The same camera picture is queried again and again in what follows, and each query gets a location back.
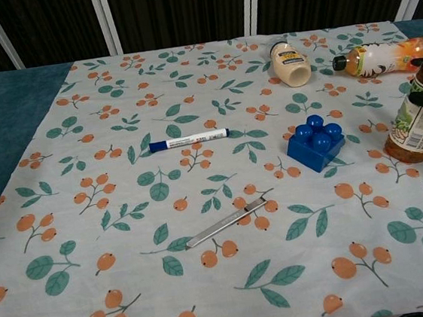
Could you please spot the brown tea bottle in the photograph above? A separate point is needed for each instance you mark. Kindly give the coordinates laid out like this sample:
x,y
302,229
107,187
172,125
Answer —
x,y
417,133

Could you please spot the orange juice bottle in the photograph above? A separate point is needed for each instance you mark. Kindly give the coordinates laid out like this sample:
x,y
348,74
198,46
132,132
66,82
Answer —
x,y
375,58

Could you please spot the cream mayonnaise squeeze bottle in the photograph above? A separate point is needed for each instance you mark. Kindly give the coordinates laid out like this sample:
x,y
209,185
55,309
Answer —
x,y
290,67

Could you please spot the blue toy building block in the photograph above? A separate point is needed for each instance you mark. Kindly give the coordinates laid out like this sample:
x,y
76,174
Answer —
x,y
309,148

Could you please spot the blue white marker pen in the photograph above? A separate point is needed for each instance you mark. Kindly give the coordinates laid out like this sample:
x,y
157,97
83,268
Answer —
x,y
187,141

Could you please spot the dark folding screen white frames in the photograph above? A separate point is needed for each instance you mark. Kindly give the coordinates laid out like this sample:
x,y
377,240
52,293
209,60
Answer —
x,y
181,10

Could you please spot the floral print tablecloth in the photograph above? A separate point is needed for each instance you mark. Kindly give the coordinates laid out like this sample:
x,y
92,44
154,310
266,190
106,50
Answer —
x,y
126,213

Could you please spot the teal table cover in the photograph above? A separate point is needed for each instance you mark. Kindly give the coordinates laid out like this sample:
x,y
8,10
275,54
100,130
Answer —
x,y
4,131

